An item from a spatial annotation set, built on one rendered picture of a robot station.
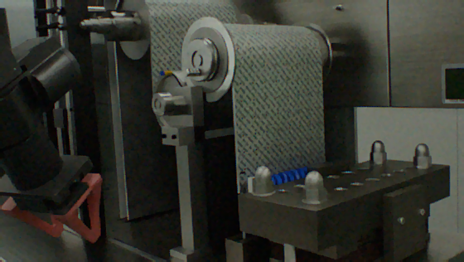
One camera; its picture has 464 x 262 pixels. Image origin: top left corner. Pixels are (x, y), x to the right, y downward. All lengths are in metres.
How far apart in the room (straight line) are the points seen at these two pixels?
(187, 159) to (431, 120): 2.87
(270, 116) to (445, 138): 2.76
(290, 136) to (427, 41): 0.31
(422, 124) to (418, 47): 2.67
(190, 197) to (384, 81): 0.45
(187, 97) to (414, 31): 0.44
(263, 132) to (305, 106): 0.12
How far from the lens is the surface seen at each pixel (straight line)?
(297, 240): 0.77
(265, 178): 0.82
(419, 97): 1.04
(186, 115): 0.92
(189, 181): 0.92
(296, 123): 0.98
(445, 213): 3.73
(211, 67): 0.88
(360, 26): 1.10
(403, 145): 3.78
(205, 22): 0.92
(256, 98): 0.91
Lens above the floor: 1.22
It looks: 6 degrees down
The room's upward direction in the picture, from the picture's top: 3 degrees counter-clockwise
